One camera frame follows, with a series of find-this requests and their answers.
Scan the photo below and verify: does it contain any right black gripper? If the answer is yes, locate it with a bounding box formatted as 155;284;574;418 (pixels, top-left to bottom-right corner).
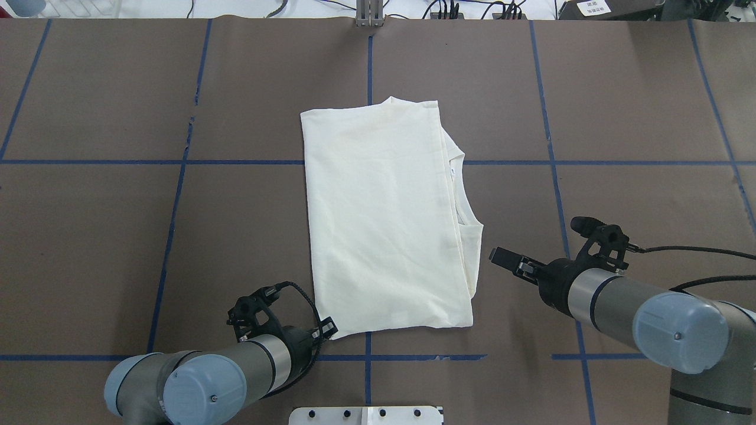
489;247;576;312

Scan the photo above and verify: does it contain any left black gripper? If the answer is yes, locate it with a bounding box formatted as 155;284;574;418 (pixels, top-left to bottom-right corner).
286;318;338;378

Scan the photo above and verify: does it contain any cream long-sleeve cat shirt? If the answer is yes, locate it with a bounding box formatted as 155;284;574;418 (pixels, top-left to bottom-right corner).
300;97;484;339

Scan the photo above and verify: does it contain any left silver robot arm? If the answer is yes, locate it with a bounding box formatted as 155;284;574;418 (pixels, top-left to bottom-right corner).
103;318;338;424

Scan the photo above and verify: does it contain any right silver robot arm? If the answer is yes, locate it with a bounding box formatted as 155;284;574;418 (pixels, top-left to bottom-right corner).
490;247;754;424

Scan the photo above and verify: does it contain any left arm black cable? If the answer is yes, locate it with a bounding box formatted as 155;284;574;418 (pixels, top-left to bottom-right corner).
260;281;323;397

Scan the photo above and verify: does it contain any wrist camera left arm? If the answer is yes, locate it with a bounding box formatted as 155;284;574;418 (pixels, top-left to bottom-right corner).
226;287;284;342

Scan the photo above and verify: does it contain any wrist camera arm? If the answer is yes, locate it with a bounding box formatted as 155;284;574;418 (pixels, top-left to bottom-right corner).
570;216;637;274
226;287;284;342

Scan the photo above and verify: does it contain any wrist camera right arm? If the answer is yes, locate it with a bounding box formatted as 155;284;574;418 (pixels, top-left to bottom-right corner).
570;216;637;274

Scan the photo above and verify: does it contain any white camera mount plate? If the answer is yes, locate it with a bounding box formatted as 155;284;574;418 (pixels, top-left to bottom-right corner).
288;406;445;424

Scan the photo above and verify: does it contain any aluminium frame post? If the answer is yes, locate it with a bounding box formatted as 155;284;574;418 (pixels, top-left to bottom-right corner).
356;0;385;28

